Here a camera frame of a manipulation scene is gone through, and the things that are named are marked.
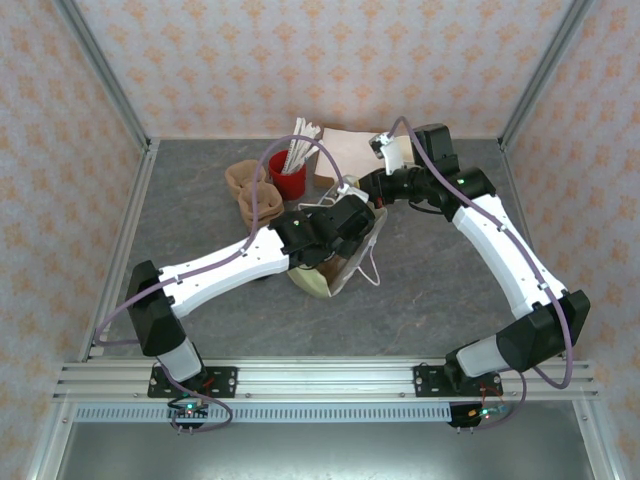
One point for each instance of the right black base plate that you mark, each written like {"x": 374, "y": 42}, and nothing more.
{"x": 430, "y": 380}

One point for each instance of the aluminium mounting rail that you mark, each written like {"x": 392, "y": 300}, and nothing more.
{"x": 325, "y": 380}

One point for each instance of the aluminium frame post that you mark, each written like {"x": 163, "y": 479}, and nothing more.
{"x": 545, "y": 67}
{"x": 102, "y": 67}

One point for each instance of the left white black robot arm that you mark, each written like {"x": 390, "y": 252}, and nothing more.
{"x": 225, "y": 270}

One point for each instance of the grey metal shelf panel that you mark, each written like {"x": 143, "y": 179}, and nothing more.
{"x": 320, "y": 455}

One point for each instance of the right circuit board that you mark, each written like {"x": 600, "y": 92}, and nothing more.
{"x": 482, "y": 413}

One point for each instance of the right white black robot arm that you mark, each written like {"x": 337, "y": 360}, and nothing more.
{"x": 500, "y": 260}

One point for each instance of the left circuit board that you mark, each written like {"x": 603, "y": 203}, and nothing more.
{"x": 189, "y": 412}

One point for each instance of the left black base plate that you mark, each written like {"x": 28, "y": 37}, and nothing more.
{"x": 222, "y": 380}

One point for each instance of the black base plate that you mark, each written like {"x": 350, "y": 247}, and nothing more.
{"x": 430, "y": 380}
{"x": 222, "y": 380}

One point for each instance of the white green paper bag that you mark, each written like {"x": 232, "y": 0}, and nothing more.
{"x": 312, "y": 282}

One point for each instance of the red plastic straw cup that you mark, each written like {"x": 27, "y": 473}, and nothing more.
{"x": 290, "y": 185}

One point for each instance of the aluminium frame leg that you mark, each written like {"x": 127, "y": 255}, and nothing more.
{"x": 49, "y": 450}
{"x": 596, "y": 450}

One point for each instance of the circuit board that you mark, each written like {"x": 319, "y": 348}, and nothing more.
{"x": 482, "y": 413}
{"x": 189, "y": 412}

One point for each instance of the brown cardboard napkin tray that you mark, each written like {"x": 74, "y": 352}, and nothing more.
{"x": 322, "y": 181}

